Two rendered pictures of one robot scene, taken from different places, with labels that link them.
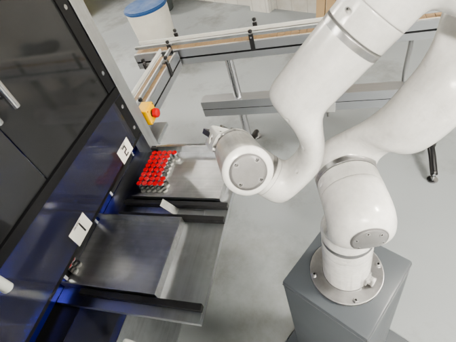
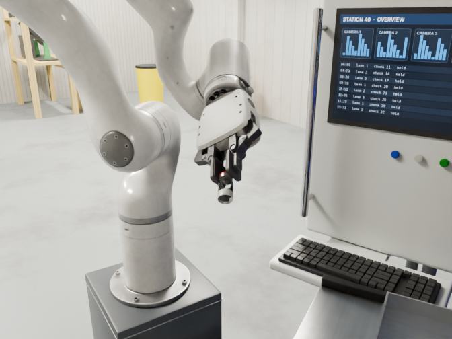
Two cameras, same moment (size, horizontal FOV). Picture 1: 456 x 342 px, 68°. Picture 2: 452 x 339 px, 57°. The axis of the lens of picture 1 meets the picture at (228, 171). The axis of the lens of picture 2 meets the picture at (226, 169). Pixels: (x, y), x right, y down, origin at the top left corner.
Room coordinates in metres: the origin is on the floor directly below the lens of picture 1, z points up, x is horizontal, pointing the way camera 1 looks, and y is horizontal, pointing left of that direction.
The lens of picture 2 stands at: (1.22, 0.00, 1.45)
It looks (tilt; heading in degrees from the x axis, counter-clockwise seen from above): 20 degrees down; 182
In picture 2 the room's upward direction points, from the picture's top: straight up
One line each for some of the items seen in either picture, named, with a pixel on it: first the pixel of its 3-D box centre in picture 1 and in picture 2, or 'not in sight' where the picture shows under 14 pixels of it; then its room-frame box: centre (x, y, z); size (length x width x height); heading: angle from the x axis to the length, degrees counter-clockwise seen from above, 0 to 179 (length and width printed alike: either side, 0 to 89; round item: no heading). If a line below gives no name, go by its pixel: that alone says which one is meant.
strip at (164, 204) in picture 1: (182, 207); not in sight; (0.75, 0.19, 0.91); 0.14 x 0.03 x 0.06; 64
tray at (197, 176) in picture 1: (186, 172); not in sight; (0.93, 0.15, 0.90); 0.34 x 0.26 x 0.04; 64
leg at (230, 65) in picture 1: (241, 107); not in sight; (1.81, -0.22, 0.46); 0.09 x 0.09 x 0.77; 64
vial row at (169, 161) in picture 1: (164, 171); not in sight; (0.96, 0.23, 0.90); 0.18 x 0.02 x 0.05; 154
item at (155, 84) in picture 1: (147, 90); not in sight; (1.57, 0.26, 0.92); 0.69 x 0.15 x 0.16; 154
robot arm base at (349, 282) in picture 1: (346, 254); (148, 248); (0.39, -0.22, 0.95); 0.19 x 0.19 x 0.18
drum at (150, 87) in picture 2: not in sight; (151, 87); (-5.75, -1.53, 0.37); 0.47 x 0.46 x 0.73; 123
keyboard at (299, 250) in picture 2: not in sight; (355, 270); (0.25, 0.31, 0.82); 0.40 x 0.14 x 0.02; 56
